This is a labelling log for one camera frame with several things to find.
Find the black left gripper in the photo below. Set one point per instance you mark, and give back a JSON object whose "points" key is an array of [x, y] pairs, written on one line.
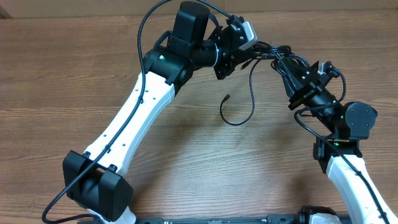
{"points": [[230, 61]]}

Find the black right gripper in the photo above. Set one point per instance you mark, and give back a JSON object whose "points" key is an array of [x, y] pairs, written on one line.
{"points": [[298, 79]]}

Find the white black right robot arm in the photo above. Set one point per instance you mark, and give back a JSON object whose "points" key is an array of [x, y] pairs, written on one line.
{"points": [[338, 153]]}

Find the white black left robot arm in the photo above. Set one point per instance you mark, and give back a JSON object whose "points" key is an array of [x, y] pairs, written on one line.
{"points": [[95, 178]]}

